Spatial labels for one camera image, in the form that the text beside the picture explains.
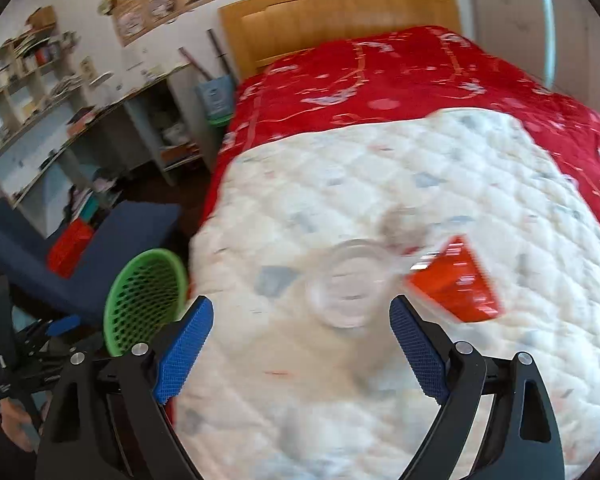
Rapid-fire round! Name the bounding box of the clear round plastic lid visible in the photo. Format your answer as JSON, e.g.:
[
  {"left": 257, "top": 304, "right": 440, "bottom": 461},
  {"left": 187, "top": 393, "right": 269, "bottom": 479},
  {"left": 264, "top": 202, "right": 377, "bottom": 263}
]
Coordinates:
[{"left": 306, "top": 238, "right": 396, "bottom": 330}]

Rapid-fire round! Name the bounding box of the red snack wrapper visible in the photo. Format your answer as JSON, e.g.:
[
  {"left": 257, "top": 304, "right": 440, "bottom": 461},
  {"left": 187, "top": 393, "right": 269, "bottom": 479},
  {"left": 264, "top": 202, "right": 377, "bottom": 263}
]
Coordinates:
[{"left": 405, "top": 235, "right": 504, "bottom": 323}]

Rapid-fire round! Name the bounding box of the red patterned bedspread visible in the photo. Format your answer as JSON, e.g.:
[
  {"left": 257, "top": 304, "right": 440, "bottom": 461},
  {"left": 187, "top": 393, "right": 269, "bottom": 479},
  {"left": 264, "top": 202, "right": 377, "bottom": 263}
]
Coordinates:
[{"left": 202, "top": 26, "right": 600, "bottom": 222}]

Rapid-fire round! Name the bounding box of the crumpled foil ball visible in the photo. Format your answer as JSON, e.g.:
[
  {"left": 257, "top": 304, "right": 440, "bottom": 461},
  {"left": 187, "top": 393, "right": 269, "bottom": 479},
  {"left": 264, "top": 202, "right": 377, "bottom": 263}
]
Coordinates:
[{"left": 380, "top": 206, "right": 430, "bottom": 255}]

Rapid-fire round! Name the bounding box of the blue upholstered chair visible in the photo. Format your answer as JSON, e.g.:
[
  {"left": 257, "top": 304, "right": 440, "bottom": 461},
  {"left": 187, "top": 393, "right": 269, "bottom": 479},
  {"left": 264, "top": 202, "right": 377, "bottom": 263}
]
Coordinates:
[{"left": 0, "top": 200, "right": 181, "bottom": 325}]

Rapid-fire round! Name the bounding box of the red plastic crate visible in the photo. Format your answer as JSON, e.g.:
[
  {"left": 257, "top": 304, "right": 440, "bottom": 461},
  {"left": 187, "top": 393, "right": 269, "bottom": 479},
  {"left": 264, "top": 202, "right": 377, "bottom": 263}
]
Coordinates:
[{"left": 46, "top": 218, "right": 94, "bottom": 278}]

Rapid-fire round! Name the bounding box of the wooden headboard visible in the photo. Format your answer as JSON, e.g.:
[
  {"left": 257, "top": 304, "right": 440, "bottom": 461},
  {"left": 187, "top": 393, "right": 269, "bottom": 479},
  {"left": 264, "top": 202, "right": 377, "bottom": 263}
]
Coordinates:
[{"left": 219, "top": 0, "right": 463, "bottom": 79}]

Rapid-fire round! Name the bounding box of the green plastic stool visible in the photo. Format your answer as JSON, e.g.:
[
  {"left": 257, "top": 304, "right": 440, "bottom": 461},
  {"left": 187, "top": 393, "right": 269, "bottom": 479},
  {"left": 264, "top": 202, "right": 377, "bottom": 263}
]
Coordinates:
[{"left": 208, "top": 114, "right": 234, "bottom": 154}]

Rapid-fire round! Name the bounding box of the person's left hand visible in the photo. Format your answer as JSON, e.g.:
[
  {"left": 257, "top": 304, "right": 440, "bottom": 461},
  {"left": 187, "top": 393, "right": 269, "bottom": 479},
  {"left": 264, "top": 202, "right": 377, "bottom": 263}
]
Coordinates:
[{"left": 0, "top": 398, "right": 44, "bottom": 453}]

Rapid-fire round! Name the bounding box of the white quilted blanket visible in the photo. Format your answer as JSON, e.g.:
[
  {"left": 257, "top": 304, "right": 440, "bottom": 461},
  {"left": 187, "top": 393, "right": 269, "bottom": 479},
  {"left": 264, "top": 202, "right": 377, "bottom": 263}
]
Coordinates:
[{"left": 172, "top": 106, "right": 600, "bottom": 480}]

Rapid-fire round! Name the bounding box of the green plastic trash basket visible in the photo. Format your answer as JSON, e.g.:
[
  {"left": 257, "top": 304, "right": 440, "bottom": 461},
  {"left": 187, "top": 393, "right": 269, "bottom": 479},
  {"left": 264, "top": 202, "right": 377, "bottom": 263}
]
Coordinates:
[{"left": 102, "top": 248, "right": 189, "bottom": 358}]

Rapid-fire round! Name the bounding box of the blue paper bag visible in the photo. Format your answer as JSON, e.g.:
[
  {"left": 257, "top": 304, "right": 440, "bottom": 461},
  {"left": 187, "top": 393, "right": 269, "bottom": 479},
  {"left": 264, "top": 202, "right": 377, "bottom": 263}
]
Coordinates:
[{"left": 196, "top": 75, "right": 235, "bottom": 120}]

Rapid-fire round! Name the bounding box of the white wall shelf unit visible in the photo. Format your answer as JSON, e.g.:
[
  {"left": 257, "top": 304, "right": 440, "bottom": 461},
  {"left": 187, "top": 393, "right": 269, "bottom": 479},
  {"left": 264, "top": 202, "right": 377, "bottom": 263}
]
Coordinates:
[{"left": 0, "top": 18, "right": 218, "bottom": 235}]

